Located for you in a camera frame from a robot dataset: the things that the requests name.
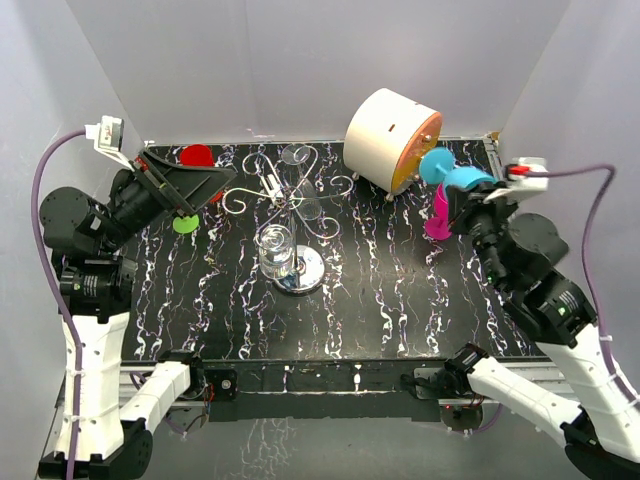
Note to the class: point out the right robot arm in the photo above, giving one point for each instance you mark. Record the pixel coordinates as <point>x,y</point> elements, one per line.
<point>598,429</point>

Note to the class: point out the small white clip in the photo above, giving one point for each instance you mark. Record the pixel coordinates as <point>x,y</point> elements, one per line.
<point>272,187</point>

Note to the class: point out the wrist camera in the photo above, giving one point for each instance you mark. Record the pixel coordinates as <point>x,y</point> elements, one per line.
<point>524,178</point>
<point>106,137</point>

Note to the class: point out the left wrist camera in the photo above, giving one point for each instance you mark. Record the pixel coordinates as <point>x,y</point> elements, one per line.
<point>106,137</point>

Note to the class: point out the white cylindrical stool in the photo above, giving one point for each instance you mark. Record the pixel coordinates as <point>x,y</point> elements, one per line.
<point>386,139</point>

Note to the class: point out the chrome wine glass rack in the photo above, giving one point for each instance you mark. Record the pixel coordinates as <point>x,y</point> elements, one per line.
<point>309,267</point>

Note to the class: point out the clear tumbler glass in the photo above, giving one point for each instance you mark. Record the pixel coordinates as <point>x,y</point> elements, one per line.
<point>276,251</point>

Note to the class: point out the black base frame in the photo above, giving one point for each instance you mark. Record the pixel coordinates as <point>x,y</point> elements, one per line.
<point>318,389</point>

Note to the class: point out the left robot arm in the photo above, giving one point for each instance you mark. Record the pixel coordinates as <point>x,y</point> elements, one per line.
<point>101,436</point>

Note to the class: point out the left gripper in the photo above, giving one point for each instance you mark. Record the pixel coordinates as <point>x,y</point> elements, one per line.
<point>186,187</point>

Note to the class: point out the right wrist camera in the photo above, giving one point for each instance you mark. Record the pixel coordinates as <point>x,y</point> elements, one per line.
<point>524,178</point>

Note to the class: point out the red wine glass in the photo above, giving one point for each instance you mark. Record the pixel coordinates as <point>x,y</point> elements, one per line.
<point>197,156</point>

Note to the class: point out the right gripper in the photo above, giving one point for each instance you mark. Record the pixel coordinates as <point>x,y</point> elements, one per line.
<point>466,201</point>

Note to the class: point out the clear champagne flute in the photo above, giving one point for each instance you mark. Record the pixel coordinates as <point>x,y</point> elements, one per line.
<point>297,162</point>

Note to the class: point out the green wine glass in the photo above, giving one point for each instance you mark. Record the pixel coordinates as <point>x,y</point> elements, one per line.
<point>185,225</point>

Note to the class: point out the cyan wine glass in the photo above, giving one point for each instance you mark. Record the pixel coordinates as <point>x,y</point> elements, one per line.
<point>438,167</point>

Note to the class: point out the pink wine glass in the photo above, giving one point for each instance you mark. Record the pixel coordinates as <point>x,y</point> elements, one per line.
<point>436,227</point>

